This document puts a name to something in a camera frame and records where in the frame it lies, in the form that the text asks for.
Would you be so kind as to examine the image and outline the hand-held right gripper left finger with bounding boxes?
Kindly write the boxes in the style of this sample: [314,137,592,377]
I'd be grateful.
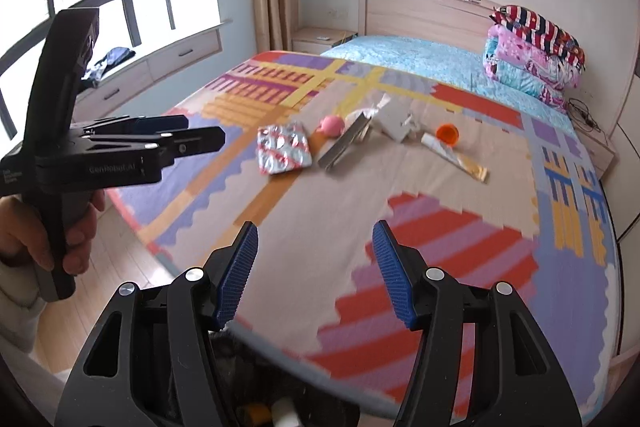
[56,222,260,427]

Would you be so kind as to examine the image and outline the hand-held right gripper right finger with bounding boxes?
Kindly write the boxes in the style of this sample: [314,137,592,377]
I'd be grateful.
[372,220,583,427]

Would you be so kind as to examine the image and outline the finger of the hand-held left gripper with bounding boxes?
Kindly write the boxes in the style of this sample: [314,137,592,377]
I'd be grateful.
[75,126,227,168]
[82,115,190,136]

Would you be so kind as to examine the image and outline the silver red snack packet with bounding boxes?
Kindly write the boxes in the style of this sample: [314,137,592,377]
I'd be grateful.
[256,122,314,176]

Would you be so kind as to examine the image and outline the gold silver wrapper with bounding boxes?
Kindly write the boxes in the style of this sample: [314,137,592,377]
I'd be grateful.
[421,132,489,184]

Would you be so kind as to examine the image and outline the pink ball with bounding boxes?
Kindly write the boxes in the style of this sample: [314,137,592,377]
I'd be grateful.
[320,115,346,138]

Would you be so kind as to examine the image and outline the long silver foil wrapper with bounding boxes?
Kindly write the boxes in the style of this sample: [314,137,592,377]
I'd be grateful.
[317,114,373,171]

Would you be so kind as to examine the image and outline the white packaging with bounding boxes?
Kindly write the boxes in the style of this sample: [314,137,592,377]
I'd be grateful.
[375,99,419,142]

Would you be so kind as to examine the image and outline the clear plastic wrapper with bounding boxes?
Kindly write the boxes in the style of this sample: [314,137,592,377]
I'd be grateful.
[345,92,396,128]

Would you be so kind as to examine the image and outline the person's left forearm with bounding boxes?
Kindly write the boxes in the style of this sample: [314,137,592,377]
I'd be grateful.
[0,257,57,353]

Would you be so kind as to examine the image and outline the person's left hand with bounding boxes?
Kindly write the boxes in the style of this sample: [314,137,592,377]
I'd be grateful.
[0,193,107,276]

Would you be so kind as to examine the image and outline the window seat drawer cabinet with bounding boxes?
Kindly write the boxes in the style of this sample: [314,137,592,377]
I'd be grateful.
[75,27,223,124]

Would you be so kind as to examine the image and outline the dark cloth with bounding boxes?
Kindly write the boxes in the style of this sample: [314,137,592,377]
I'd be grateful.
[80,47,136,88]

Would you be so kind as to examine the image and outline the colourful patterned blanket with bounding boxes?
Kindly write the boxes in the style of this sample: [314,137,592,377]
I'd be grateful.
[107,51,621,425]

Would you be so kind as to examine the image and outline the wooden nightstand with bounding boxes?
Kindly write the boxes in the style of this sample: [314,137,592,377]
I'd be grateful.
[567,99,619,180]
[291,27,358,56]

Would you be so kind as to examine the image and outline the blue floral bed sheet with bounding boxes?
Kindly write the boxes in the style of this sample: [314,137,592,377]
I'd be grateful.
[320,35,576,138]

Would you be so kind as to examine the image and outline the pink folded quilt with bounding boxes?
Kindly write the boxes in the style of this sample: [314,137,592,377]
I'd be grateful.
[482,24,581,112]

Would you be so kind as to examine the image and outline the white wardrobe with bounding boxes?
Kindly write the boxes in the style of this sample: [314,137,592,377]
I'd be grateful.
[614,72,640,355]

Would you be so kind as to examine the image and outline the wooden headboard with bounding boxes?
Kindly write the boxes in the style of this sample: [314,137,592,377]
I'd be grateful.
[359,0,636,148]

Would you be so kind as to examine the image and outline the striped folded quilt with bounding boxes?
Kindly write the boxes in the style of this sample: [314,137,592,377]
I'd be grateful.
[489,5,586,70]

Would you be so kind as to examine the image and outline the black cables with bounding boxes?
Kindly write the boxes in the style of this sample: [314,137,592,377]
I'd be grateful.
[567,98,601,132]

